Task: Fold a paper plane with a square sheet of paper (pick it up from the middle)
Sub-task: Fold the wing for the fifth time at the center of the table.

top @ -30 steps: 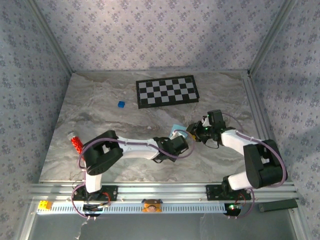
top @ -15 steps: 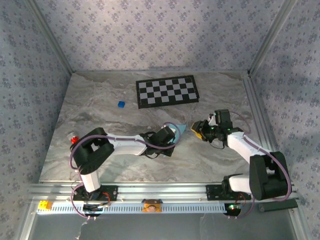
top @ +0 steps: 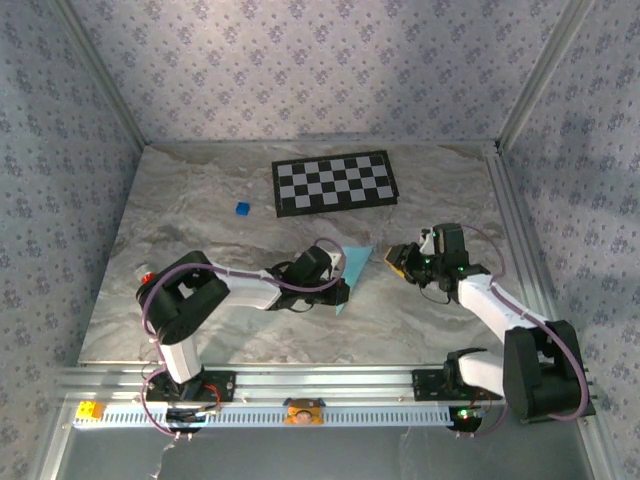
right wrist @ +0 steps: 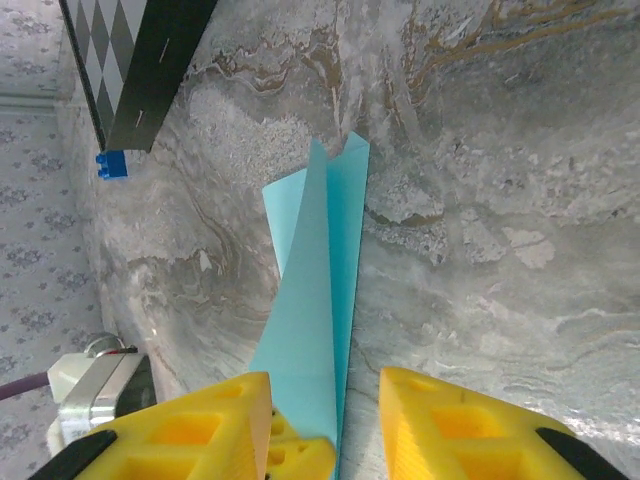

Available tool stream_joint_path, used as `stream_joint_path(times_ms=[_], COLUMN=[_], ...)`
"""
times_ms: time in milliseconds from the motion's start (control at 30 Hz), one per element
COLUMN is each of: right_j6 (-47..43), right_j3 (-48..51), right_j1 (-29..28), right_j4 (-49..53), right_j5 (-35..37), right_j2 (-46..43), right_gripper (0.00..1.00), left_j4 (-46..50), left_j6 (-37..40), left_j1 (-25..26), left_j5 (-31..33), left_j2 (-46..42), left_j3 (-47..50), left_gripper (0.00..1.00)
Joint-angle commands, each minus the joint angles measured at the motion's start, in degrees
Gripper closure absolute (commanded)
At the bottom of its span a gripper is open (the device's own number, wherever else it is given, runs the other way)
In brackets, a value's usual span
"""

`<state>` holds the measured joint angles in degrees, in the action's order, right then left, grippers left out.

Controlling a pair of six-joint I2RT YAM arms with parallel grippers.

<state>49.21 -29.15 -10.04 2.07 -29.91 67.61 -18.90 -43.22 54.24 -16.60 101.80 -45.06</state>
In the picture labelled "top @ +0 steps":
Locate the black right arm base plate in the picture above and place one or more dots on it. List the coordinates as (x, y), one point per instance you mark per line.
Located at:
(427, 385)

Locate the long aluminium base rail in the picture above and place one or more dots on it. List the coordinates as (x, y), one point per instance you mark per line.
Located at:
(325, 382)

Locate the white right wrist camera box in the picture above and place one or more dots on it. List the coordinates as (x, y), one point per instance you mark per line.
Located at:
(426, 241)

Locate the small blue cube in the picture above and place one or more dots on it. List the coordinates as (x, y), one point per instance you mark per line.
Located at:
(242, 209)

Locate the black and white checkerboard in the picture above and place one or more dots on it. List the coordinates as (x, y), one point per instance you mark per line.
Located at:
(335, 184)

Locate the flat black bar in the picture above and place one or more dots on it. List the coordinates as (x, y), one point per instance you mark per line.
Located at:
(592, 406)

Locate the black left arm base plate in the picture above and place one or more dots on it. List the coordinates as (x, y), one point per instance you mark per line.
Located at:
(222, 385)

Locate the aluminium frame post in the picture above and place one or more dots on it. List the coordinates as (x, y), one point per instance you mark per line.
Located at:
(102, 75)
(542, 75)

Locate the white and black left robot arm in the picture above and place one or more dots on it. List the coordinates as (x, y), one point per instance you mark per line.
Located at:
(250, 290)

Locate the light blue paper sheet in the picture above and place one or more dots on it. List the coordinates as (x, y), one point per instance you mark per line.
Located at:
(357, 260)

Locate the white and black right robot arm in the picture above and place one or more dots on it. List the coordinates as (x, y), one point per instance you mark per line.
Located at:
(500, 305)

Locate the yellow toy brick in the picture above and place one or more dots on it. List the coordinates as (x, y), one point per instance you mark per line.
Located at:
(90, 410)

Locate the aluminium side rail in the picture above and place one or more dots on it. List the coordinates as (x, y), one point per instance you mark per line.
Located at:
(502, 190)

